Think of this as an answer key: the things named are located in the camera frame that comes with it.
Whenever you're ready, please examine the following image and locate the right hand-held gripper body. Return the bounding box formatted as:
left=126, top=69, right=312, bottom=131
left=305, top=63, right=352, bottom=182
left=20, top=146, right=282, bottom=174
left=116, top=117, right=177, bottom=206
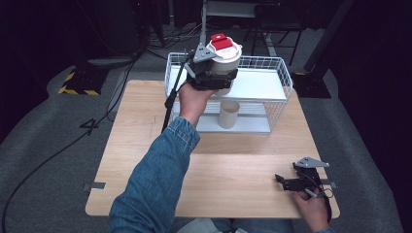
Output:
left=281, top=156, right=331, bottom=193

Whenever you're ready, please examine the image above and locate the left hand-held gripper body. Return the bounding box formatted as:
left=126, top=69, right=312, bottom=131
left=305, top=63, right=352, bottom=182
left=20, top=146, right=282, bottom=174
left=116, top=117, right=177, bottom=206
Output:
left=185, top=43, right=228, bottom=91

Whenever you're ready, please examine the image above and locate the white cup with red-labelled lid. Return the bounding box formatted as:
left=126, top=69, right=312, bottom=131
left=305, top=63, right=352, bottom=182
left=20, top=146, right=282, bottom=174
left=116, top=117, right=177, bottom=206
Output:
left=205, top=33, right=243, bottom=97

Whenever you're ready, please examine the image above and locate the white wire rack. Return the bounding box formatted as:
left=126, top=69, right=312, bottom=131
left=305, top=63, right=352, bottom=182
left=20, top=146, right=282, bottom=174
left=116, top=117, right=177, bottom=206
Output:
left=163, top=51, right=294, bottom=135

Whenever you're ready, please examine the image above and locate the beige paper cup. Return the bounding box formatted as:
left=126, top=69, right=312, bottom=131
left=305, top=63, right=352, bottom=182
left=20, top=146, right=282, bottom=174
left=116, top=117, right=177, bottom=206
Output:
left=217, top=99, right=241, bottom=130

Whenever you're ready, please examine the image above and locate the person's left hand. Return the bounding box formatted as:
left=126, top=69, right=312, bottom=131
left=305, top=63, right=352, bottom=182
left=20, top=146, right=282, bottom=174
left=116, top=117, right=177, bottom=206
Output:
left=178, top=82, right=219, bottom=128

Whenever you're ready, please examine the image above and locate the person's right hand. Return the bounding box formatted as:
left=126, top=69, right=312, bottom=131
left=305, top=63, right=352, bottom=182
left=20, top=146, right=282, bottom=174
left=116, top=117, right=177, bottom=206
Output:
left=291, top=188, right=331, bottom=233

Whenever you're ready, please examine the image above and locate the grey tape strip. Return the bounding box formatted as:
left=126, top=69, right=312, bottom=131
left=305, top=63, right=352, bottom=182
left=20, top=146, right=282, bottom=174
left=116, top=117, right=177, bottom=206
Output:
left=320, top=178, right=338, bottom=190
left=82, top=181, right=107, bottom=191

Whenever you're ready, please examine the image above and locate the metal stand pole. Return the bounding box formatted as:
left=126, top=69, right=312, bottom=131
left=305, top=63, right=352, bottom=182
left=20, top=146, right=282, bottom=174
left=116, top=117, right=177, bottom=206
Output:
left=199, top=0, right=209, bottom=50

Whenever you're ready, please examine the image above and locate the dark slanted stand beam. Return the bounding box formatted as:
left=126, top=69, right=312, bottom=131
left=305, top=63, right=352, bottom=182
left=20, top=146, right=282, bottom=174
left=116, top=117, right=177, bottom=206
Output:
left=291, top=0, right=357, bottom=99

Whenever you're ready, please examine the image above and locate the yellow black striped stand base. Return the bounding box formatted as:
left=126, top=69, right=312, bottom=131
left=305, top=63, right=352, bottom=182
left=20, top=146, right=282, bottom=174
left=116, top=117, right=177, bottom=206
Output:
left=57, top=66, right=110, bottom=97

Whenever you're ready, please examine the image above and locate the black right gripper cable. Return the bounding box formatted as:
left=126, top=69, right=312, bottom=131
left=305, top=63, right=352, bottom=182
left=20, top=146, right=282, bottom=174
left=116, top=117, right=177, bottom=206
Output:
left=304, top=176, right=335, bottom=225

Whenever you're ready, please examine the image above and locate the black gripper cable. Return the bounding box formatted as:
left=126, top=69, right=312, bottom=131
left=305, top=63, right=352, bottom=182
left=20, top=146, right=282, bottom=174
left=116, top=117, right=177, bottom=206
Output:
left=0, top=59, right=192, bottom=233
left=304, top=176, right=335, bottom=225

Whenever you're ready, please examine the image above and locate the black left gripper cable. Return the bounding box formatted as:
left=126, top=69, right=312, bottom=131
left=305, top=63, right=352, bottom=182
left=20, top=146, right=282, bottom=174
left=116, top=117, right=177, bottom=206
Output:
left=0, top=59, right=192, bottom=233

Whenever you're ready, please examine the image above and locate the bundle of floor cables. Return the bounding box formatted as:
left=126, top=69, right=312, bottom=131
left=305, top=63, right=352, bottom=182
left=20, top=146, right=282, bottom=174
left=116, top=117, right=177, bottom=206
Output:
left=142, top=22, right=203, bottom=61

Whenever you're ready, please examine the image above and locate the black metal chair frame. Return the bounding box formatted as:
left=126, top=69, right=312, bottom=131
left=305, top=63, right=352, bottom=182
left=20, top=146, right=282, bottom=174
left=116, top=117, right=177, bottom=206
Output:
left=243, top=0, right=306, bottom=67

